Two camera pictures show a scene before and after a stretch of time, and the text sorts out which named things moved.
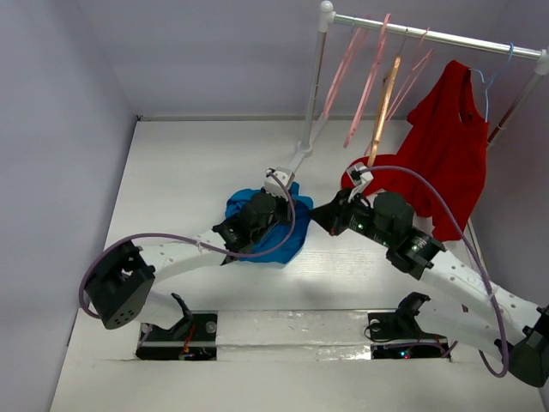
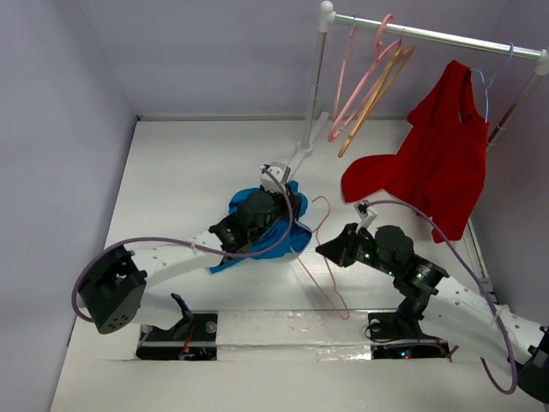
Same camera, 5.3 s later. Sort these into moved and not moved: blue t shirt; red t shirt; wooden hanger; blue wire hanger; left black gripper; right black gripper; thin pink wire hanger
Moved: wooden hanger; thin pink wire hanger; right black gripper; blue t shirt
Not moved: left black gripper; blue wire hanger; red t shirt
